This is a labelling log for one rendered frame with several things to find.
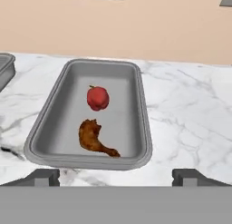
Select red bell pepper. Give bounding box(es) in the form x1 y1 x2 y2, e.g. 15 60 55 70
86 84 111 112

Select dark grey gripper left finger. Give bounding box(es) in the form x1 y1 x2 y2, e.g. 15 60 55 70
1 169 61 188

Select brown chicken drumstick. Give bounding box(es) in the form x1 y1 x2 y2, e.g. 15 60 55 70
78 118 121 159

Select grey rectangular tupperware container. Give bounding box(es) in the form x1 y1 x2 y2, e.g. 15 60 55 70
24 58 153 171
0 53 16 93

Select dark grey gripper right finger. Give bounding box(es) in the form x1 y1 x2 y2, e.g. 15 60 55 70
171 169 231 188

